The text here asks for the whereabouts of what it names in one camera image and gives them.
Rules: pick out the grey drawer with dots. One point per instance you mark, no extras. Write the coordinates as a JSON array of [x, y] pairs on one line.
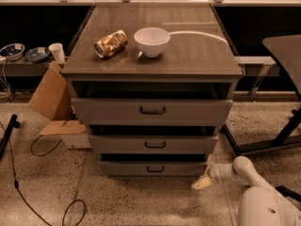
[[126, 168], [153, 144], [173, 112]]

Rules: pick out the grey middle drawer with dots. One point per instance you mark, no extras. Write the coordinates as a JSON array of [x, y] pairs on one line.
[[153, 144]]

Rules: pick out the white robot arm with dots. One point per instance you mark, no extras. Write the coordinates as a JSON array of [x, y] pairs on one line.
[[261, 204]]

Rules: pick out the blue patterned bowl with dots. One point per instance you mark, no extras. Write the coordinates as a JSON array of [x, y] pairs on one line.
[[12, 52], [37, 55]]

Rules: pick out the dark side table top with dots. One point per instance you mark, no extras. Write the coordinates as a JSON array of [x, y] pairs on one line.
[[286, 51]]

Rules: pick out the crushed gold soda can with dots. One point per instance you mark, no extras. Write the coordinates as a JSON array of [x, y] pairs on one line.
[[111, 44]]

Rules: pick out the blue patterned bowl left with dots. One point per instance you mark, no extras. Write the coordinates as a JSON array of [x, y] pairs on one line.
[[12, 52]]

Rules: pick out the blue patterned bowl right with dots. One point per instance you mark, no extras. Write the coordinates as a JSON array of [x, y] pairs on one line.
[[37, 55]]

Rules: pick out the brown cardboard box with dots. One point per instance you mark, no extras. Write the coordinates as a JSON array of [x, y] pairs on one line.
[[53, 101]]

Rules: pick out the grey drawer cabinet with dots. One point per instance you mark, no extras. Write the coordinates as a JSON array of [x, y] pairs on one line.
[[197, 64]]

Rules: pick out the grey wall ledge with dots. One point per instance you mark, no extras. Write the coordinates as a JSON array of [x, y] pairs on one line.
[[24, 68]]

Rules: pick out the grey bottom drawer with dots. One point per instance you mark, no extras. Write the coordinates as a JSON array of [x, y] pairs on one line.
[[126, 168]]

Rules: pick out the grey top drawer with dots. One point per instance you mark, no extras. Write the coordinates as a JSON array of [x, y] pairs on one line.
[[173, 112]]

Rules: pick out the white paper cup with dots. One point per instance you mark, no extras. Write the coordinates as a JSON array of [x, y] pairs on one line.
[[58, 53]]

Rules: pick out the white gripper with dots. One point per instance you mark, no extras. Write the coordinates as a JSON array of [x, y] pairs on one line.
[[215, 173]]

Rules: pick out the black table base frame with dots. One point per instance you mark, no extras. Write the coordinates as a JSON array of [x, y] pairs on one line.
[[284, 138]]

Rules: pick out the white bowl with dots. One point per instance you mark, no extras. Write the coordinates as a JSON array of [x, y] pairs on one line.
[[151, 41]]

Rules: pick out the black stand leg left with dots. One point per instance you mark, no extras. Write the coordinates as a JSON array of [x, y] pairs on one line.
[[13, 123]]

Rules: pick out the black caster foot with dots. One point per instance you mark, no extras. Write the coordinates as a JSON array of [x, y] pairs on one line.
[[286, 192]]

